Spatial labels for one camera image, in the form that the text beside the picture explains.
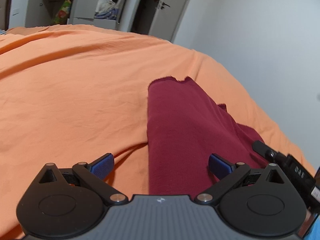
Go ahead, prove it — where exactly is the grey room door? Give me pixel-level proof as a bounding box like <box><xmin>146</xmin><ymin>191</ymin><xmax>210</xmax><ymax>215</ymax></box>
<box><xmin>148</xmin><ymin>0</ymin><xmax>187</xmax><ymax>41</ymax></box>

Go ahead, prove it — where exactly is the colourful bag in wardrobe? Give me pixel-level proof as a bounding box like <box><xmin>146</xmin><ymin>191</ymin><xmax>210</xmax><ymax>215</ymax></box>
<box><xmin>53</xmin><ymin>0</ymin><xmax>72</xmax><ymax>24</ymax></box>

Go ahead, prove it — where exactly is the folded clothes pile in wardrobe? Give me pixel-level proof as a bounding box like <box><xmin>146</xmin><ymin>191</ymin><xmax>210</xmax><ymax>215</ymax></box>
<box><xmin>94</xmin><ymin>0</ymin><xmax>119</xmax><ymax>20</ymax></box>

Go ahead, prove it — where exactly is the orange bed sheet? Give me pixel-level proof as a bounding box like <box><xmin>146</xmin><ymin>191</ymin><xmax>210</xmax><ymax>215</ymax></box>
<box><xmin>1</xmin><ymin>25</ymin><xmax>316</xmax><ymax>239</ymax></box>

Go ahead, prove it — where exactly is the brown beige headboard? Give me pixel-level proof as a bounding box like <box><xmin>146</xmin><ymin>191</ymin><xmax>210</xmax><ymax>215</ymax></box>
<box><xmin>0</xmin><ymin>0</ymin><xmax>12</xmax><ymax>30</ymax></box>

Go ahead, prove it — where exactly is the grey wardrobe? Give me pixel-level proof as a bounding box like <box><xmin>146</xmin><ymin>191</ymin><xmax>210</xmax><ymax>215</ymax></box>
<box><xmin>24</xmin><ymin>0</ymin><xmax>140</xmax><ymax>31</ymax></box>

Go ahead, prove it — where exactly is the dark red t-shirt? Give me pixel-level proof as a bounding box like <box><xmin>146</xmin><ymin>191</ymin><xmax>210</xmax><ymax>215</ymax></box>
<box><xmin>147</xmin><ymin>77</ymin><xmax>267</xmax><ymax>197</ymax></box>

